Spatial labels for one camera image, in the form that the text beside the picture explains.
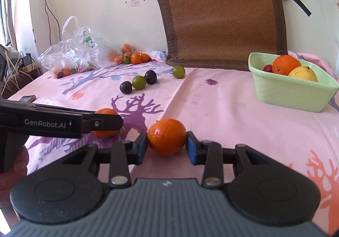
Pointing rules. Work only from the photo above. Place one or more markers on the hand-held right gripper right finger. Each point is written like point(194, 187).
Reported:
point(191, 148)

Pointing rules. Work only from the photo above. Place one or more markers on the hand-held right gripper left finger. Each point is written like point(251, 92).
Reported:
point(141, 148)

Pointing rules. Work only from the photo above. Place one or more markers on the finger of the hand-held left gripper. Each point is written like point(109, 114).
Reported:
point(79, 112)
point(106, 123)

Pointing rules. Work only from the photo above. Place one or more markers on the small orange mandarin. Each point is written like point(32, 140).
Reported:
point(166, 136)
point(106, 112)

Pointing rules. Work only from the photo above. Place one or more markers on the small red tomato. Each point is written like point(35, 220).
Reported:
point(268, 68)

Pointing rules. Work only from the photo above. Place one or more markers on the light green plastic basin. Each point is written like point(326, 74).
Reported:
point(291, 96)

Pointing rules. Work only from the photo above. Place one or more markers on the large orange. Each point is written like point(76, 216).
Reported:
point(286, 64)

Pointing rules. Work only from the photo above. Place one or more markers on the yellow lemon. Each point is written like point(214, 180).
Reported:
point(303, 74)

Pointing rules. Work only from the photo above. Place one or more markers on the pile of bagged small fruits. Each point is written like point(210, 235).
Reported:
point(68, 70)

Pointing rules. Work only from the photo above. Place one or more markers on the person's left hand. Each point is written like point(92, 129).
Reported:
point(8, 189)

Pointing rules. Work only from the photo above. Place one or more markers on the smartphone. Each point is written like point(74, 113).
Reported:
point(28, 98)

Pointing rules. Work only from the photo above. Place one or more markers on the dark purple plum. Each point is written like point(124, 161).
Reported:
point(151, 77)
point(125, 87)

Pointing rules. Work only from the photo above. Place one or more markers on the pink printed bedsheet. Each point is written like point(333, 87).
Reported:
point(225, 120)

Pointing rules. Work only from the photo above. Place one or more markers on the small green fruit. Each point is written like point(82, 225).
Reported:
point(139, 82)
point(178, 72)

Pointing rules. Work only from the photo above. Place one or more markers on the clear plastic bag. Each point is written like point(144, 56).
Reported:
point(76, 49)

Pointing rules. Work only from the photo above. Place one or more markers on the small orange fruit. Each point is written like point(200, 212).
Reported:
point(136, 58)
point(114, 58)
point(145, 57)
point(126, 48)

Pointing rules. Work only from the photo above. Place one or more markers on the black power adapter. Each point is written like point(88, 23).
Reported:
point(27, 59)

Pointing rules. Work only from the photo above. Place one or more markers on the tiny green fruit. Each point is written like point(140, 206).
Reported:
point(127, 60)

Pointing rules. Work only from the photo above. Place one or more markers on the brown woven seat mat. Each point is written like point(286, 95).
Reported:
point(222, 14)

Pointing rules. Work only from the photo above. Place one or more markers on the white wall socket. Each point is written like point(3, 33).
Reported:
point(135, 3)

